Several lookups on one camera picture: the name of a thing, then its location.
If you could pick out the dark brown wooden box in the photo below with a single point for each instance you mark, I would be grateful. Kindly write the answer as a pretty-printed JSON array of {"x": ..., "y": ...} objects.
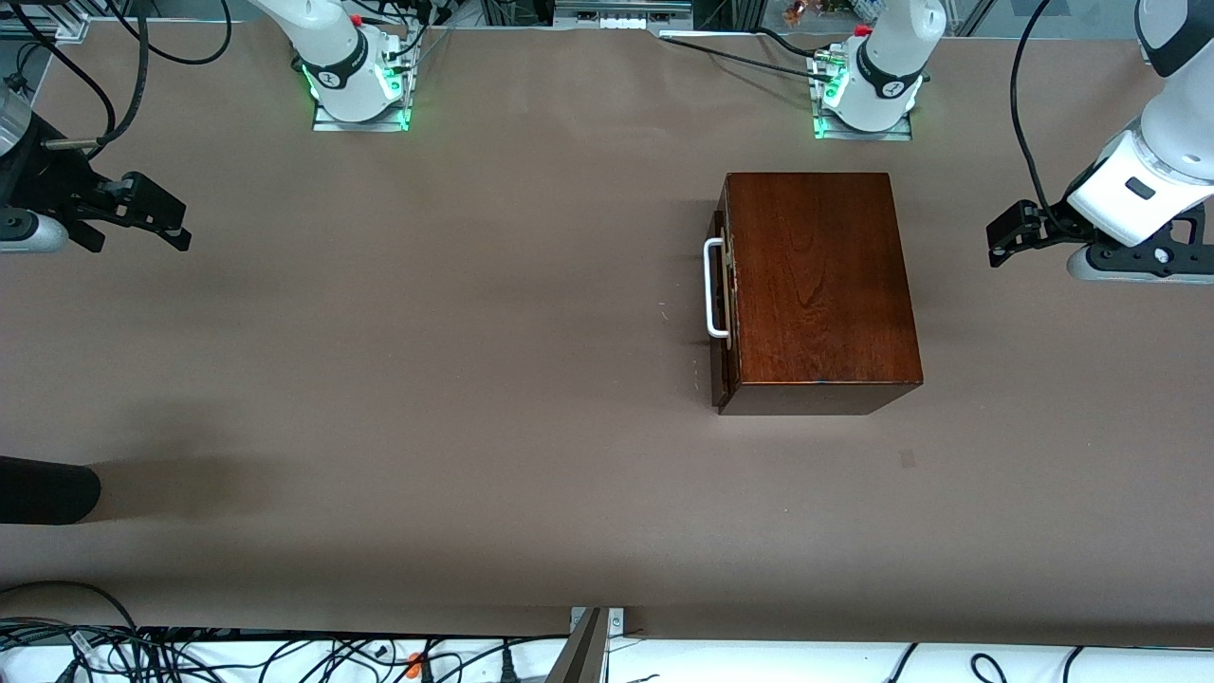
[{"x": 816, "y": 285}]

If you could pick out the aluminium frame corner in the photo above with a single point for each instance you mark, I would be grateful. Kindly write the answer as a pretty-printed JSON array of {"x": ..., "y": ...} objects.
[{"x": 57, "y": 19}]

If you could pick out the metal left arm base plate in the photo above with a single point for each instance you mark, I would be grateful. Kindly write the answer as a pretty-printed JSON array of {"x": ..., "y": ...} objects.
[{"x": 901, "y": 133}]

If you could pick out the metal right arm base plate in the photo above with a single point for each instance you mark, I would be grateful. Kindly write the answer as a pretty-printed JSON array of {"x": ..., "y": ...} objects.
[{"x": 327, "y": 123}]

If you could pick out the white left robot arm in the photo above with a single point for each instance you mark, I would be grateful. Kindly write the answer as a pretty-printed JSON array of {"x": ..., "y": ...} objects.
[{"x": 892, "y": 57}]

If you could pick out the white power strip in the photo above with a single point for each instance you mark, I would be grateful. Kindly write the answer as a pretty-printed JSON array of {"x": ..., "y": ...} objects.
[{"x": 621, "y": 14}]

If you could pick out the black rounded cylinder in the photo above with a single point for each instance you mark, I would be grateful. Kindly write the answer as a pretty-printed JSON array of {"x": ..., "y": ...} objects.
[{"x": 47, "y": 490}]

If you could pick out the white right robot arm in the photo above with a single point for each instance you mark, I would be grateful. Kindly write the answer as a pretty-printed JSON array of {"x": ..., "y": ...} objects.
[{"x": 332, "y": 47}]

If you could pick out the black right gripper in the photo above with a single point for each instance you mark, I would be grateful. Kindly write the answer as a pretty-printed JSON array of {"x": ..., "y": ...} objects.
[{"x": 45, "y": 187}]

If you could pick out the aluminium profile with bracket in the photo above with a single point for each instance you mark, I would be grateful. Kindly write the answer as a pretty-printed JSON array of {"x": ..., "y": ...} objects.
[{"x": 583, "y": 655}]

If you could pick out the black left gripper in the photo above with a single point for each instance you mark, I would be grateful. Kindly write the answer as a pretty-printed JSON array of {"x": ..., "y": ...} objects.
[{"x": 1047, "y": 228}]

